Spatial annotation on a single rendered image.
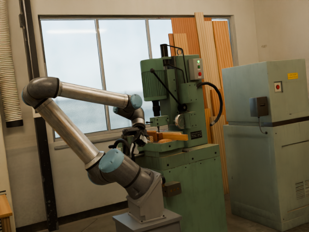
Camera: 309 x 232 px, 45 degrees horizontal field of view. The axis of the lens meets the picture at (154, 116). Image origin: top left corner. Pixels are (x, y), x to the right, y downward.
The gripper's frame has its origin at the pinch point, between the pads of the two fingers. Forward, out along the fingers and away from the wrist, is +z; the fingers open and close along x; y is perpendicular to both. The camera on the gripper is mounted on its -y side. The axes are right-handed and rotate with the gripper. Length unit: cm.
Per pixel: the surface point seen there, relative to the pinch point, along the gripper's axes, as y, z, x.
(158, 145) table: 27.6, -25.8, 10.2
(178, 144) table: 42, -29, 5
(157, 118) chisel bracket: 30, -53, 10
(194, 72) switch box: 40, -78, -27
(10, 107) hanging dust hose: -48, -117, 117
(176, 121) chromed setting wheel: 41, -49, 1
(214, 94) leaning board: 152, -185, 31
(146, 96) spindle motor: 16, -63, 3
